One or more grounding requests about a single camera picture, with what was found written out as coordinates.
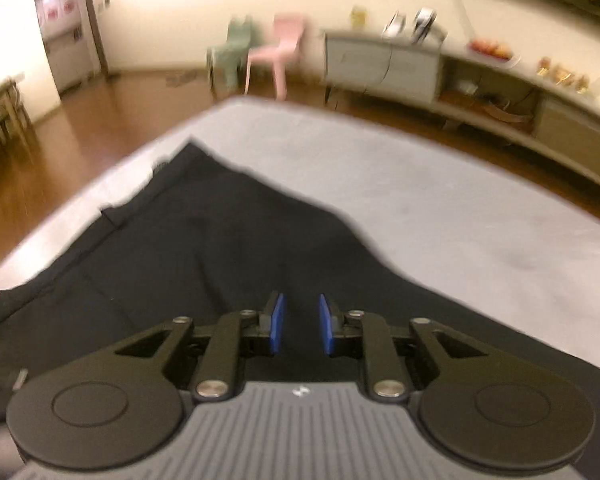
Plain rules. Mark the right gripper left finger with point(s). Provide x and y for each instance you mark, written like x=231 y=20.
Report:
x=122 y=403

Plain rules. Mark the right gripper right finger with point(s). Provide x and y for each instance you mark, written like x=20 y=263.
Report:
x=475 y=403

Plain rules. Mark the black trousers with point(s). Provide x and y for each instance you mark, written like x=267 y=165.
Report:
x=201 y=240

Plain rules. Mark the long tv sideboard cabinet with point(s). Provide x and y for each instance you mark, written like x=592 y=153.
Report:
x=467 y=88

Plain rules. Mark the golden ornaments on sideboard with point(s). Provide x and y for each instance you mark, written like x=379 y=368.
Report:
x=562 y=77

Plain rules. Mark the red fruit plate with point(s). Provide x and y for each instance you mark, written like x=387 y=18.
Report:
x=491 y=49

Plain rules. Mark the green plastic chair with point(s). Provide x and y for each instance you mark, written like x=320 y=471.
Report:
x=231 y=57

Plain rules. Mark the spare gripper on sideboard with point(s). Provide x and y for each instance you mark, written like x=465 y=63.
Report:
x=425 y=26

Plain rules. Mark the yellow cup on sideboard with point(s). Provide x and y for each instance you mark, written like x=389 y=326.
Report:
x=358 y=18

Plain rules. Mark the pink plastic chair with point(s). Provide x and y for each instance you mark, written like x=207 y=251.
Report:
x=288 y=31

